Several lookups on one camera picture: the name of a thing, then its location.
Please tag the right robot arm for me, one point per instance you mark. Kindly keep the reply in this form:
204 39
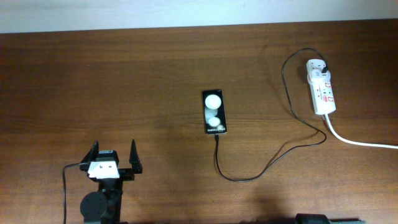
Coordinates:
305 218

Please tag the white usb charger adapter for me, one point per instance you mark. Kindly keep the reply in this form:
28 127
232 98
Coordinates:
317 76

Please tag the black usb plug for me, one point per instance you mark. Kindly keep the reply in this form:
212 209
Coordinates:
325 69

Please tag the black smartphone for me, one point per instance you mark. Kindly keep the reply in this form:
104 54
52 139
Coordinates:
214 112

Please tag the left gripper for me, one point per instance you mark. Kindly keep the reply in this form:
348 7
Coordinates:
128 173

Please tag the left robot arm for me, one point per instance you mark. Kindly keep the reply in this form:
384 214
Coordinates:
104 205

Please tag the white power strip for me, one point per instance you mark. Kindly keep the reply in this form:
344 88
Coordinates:
322 93

